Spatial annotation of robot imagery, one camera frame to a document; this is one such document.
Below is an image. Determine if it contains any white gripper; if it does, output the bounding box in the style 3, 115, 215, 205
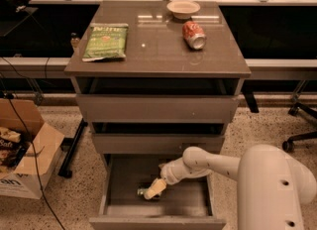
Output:
144, 158, 211, 200

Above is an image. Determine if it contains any green soda can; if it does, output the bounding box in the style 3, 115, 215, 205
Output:
137, 185, 161, 200

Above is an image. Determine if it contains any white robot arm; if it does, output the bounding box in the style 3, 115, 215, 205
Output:
144, 144, 316, 230

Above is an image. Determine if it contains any grey bottom drawer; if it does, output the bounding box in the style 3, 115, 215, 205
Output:
90, 155, 226, 230

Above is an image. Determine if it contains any grey drawer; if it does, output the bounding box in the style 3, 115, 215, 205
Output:
90, 155, 226, 230
76, 78, 238, 123
92, 123, 224, 155

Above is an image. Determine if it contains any grey middle drawer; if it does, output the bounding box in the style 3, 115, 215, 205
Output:
92, 123, 224, 155

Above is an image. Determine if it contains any grey top drawer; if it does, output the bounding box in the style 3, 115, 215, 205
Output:
76, 78, 238, 123

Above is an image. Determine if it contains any grey drawer cabinet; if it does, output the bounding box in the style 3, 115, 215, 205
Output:
63, 0, 252, 230

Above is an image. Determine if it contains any red soda can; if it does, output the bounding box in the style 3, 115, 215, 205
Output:
182, 21, 206, 50

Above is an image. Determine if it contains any black table leg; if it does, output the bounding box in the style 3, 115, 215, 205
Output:
58, 120, 87, 178

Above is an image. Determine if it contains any black office chair base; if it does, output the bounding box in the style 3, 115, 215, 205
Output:
281, 101, 317, 154

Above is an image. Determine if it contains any cardboard box with snacks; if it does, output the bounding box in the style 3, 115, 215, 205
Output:
0, 99, 64, 199

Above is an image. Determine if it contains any green chip bag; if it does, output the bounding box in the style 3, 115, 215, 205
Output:
82, 23, 129, 61

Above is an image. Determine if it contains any white paper bowl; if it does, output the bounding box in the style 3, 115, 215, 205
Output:
166, 0, 200, 20

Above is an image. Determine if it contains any black cable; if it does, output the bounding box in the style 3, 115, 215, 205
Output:
0, 57, 66, 230

